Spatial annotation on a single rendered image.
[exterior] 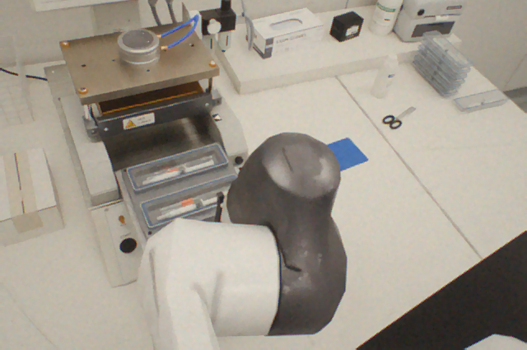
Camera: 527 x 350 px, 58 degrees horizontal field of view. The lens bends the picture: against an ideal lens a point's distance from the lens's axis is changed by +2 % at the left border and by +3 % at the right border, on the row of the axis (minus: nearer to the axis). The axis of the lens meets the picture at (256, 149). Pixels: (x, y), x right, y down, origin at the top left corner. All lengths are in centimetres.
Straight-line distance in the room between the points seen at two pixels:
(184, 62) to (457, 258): 77
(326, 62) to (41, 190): 93
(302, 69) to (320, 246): 113
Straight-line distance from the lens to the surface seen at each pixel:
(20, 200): 112
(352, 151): 134
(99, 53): 99
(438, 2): 172
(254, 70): 147
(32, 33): 158
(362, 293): 110
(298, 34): 155
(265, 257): 40
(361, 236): 117
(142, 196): 87
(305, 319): 43
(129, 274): 105
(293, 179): 40
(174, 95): 96
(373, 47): 169
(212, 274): 39
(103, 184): 93
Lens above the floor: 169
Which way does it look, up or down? 47 degrees down
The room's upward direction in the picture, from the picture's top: 8 degrees clockwise
